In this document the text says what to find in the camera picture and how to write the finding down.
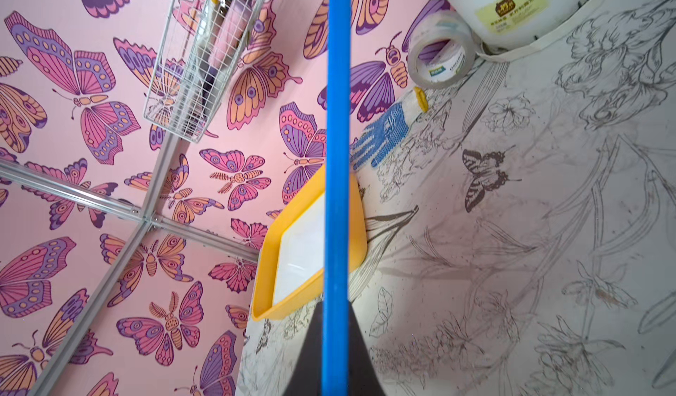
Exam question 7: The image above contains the white wire wall basket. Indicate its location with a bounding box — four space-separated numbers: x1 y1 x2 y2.
144 0 265 142

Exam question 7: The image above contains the yellow-framed whiteboard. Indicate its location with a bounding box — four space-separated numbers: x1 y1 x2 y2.
273 193 326 304

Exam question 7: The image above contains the white plant pot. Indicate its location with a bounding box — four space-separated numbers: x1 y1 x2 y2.
447 0 605 61

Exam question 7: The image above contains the yellow plastic storage tray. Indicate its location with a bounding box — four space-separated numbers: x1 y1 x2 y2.
250 164 368 323

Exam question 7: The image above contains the blue-framed whiteboard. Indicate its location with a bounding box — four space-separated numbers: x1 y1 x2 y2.
321 0 351 395

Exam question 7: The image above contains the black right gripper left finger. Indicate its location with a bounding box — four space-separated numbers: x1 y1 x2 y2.
283 302 323 396

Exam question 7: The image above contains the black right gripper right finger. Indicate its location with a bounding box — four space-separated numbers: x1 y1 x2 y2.
348 304 386 396

